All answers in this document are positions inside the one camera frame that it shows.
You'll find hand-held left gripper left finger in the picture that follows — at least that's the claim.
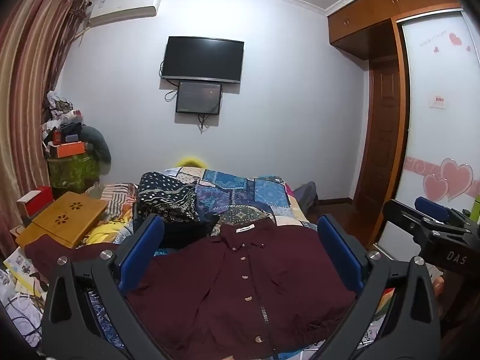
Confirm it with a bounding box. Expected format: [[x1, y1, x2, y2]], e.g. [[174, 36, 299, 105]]
[[40, 214, 167, 360]]

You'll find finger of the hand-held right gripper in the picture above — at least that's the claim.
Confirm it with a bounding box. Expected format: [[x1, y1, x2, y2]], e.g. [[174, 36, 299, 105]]
[[414, 196, 474, 233], [382, 199, 443, 248]]

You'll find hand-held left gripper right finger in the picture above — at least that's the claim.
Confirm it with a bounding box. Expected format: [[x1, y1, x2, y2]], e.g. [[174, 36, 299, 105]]
[[317, 214, 441, 360]]

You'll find maroon button shirt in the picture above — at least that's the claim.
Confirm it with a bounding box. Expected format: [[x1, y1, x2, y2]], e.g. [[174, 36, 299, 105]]
[[24, 219, 359, 360]]

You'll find person's right hand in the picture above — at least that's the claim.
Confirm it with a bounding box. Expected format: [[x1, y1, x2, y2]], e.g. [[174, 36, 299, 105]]
[[431, 274, 447, 304]]

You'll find yellow cloth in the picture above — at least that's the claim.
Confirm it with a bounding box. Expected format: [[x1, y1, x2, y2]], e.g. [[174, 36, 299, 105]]
[[77, 217, 132, 249]]

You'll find striped cloth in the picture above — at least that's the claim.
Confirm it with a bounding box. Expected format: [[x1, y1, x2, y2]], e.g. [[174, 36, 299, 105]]
[[99, 183, 139, 218]]

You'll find black patterned folded cloth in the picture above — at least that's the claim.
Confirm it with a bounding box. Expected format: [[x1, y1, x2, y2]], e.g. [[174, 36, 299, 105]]
[[135, 172, 200, 226]]

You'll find white sliding door with hearts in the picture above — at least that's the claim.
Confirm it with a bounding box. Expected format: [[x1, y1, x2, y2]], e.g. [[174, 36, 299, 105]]
[[375, 9, 480, 256]]

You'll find bamboo lap table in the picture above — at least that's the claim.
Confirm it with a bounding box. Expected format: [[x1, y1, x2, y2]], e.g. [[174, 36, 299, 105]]
[[15, 191, 109, 250]]

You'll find yellow round object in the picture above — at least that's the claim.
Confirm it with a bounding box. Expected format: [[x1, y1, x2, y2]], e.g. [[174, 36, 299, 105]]
[[176, 155, 205, 169]]

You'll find patchwork bed quilt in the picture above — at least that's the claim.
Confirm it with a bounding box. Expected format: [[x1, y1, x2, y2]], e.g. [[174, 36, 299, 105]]
[[80, 165, 398, 360]]

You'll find red box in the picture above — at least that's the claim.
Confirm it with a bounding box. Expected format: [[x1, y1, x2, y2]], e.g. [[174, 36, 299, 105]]
[[17, 185, 53, 218]]

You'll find grey bag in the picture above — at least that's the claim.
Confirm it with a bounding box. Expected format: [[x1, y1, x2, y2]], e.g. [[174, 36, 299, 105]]
[[80, 124, 112, 176]]

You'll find orange box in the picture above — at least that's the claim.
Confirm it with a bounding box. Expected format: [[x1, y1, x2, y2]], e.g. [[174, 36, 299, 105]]
[[49, 141, 85, 158]]

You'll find pile of clutter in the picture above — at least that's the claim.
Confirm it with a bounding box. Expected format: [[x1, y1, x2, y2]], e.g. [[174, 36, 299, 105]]
[[42, 91, 85, 147]]

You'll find striped brown curtain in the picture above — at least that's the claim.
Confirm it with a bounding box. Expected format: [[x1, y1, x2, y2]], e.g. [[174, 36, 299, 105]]
[[0, 0, 92, 259]]

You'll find wooden wardrobe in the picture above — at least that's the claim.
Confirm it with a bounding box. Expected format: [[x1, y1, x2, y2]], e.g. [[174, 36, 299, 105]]
[[325, 0, 480, 233]]

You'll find white air conditioner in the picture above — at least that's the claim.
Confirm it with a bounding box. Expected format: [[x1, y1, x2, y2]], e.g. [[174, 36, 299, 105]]
[[88, 0, 162, 27]]

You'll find small wall-mounted monitor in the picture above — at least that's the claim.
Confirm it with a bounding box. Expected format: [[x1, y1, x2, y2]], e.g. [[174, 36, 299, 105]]
[[175, 81, 223, 115]]

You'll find wall-mounted black television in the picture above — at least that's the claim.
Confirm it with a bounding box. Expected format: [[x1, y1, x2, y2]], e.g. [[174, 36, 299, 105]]
[[160, 36, 245, 84]]

